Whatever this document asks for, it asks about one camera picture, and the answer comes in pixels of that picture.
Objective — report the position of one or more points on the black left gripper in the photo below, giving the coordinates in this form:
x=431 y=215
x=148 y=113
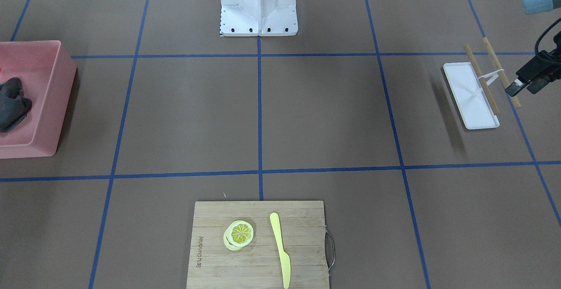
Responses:
x=534 y=71

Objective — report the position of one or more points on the grey and pink cloth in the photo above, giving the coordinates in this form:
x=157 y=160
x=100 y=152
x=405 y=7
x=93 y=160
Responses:
x=13 y=105

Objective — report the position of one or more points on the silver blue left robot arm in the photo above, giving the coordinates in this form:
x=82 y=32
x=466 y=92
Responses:
x=541 y=6

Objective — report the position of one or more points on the wooden rack rod near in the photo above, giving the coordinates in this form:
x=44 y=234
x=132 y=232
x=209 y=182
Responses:
x=481 y=80

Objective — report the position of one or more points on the white rectangular tray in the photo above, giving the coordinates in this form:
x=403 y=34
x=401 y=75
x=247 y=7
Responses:
x=473 y=107

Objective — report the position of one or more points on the bamboo cutting board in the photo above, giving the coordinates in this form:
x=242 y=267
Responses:
x=257 y=265

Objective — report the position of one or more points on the yellow plastic knife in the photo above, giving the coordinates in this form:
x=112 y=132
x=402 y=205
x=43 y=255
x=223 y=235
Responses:
x=285 y=261

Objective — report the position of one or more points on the yellow lemon slices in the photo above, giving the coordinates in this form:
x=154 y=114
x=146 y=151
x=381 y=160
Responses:
x=238 y=235

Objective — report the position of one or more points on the pink plastic bin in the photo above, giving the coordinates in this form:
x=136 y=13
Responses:
x=47 y=73

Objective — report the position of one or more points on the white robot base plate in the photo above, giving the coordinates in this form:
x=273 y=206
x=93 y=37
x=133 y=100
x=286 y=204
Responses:
x=249 y=18

